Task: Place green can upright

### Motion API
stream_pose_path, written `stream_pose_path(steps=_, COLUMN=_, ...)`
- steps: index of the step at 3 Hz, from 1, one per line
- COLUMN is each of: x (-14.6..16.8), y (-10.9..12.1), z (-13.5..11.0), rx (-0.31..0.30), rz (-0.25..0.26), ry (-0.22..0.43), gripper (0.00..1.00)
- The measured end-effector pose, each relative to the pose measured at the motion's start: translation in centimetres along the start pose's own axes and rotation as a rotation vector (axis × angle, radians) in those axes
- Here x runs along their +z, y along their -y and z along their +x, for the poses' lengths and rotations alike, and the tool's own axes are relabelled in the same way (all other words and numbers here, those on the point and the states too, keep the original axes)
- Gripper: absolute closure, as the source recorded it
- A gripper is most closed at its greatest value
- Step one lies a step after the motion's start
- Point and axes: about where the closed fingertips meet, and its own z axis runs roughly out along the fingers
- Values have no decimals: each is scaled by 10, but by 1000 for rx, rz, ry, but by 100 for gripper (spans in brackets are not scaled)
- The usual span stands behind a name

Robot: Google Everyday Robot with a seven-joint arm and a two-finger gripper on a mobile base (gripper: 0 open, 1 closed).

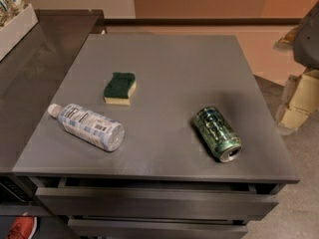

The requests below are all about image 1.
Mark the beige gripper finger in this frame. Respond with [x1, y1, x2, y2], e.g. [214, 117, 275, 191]
[275, 70, 319, 129]

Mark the green soda can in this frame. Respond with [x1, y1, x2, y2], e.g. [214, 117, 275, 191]
[192, 107, 242, 162]

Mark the gray robot arm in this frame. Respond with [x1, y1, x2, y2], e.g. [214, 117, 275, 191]
[275, 2, 319, 134]

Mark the gray drawer cabinet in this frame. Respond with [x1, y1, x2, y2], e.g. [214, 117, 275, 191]
[14, 34, 298, 227]

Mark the green and yellow sponge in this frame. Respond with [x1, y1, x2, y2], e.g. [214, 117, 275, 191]
[104, 72, 137, 106]

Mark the clear plastic water bottle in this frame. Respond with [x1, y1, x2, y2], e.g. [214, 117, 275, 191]
[48, 104, 125, 152]

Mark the upper gray drawer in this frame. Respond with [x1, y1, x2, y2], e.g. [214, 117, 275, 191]
[36, 178, 278, 220]

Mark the gray drawer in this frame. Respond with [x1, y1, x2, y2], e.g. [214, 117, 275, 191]
[68, 219, 247, 239]
[36, 178, 278, 220]

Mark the lower gray drawer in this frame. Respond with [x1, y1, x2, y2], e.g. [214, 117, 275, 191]
[68, 219, 247, 239]

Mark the dark side counter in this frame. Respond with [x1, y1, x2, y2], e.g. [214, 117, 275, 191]
[0, 9, 105, 217]

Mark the white box with packets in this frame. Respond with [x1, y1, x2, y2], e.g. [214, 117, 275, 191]
[0, 0, 38, 61]

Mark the red shoe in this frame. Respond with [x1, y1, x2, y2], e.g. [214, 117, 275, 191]
[5, 216, 37, 239]

